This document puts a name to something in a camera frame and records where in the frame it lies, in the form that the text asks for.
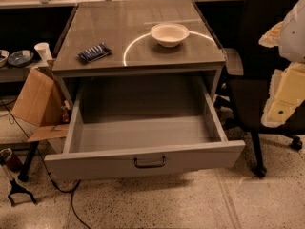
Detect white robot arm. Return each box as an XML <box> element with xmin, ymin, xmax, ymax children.
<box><xmin>258</xmin><ymin>0</ymin><xmax>305</xmax><ymax>128</ymax></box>

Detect grey drawer cabinet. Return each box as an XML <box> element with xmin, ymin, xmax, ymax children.
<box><xmin>53</xmin><ymin>0</ymin><xmax>225</xmax><ymax>103</ymax></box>

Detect open grey top drawer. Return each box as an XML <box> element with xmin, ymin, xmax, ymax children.
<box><xmin>45</xmin><ymin>75</ymin><xmax>245</xmax><ymax>180</ymax></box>

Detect black office chair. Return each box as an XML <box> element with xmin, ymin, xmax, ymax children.
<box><xmin>214</xmin><ymin>0</ymin><xmax>305</xmax><ymax>177</ymax></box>

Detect white paper cup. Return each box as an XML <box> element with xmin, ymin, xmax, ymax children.
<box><xmin>34</xmin><ymin>42</ymin><xmax>52</xmax><ymax>61</ymax></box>

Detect brown cardboard box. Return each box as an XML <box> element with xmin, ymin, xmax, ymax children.
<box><xmin>11</xmin><ymin>66</ymin><xmax>69</xmax><ymax>142</ymax></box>

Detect dark blue plate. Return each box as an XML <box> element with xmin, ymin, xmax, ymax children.
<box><xmin>8</xmin><ymin>50</ymin><xmax>34</xmax><ymax>68</ymax></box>

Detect black table leg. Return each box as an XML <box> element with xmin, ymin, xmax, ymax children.
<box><xmin>18</xmin><ymin>141</ymin><xmax>39</xmax><ymax>182</ymax></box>

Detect grey side shelf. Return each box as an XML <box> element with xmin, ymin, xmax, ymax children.
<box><xmin>0</xmin><ymin>60</ymin><xmax>48</xmax><ymax>83</ymax></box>

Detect white bowl at left edge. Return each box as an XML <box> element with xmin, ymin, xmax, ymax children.
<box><xmin>0</xmin><ymin>50</ymin><xmax>10</xmax><ymax>68</ymax></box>

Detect black grabber tool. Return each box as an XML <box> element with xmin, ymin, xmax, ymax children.
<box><xmin>0</xmin><ymin>148</ymin><xmax>37</xmax><ymax>206</ymax></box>

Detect black drawer handle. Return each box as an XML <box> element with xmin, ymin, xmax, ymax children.
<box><xmin>133</xmin><ymin>156</ymin><xmax>166</xmax><ymax>169</ymax></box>

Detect black floor cable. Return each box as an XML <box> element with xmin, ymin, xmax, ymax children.
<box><xmin>0</xmin><ymin>97</ymin><xmax>92</xmax><ymax>229</ymax></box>

